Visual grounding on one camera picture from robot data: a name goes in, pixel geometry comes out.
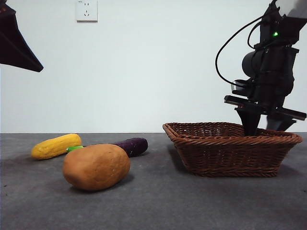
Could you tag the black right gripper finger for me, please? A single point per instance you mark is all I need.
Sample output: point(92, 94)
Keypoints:
point(278, 123)
point(249, 119)

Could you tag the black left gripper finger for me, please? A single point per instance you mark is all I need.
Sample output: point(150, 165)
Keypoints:
point(14, 45)

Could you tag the brown woven wicker basket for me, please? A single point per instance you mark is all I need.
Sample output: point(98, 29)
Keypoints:
point(230, 155)

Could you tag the yellow corn cob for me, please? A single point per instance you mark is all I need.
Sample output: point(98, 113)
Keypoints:
point(55, 147)

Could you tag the purple eggplant with green stem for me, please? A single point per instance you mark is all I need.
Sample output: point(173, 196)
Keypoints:
point(134, 146)

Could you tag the brown potato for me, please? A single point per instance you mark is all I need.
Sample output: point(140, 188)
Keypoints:
point(96, 167)

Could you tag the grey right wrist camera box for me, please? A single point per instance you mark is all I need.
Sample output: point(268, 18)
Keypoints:
point(238, 85)

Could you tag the white wall socket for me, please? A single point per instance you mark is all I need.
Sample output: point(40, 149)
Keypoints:
point(87, 10)

